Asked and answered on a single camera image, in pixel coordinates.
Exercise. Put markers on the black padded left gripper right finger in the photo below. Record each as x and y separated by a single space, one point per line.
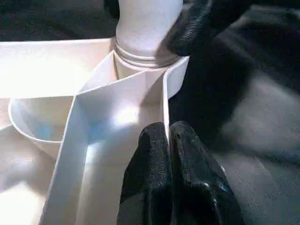
199 187

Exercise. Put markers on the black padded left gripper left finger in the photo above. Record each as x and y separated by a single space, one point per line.
150 178

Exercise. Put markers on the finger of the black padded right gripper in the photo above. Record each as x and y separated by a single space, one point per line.
189 28

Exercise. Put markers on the white plastic table leg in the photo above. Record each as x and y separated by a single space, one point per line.
145 30

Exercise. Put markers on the white plastic table top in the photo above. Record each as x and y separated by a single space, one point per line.
93 105

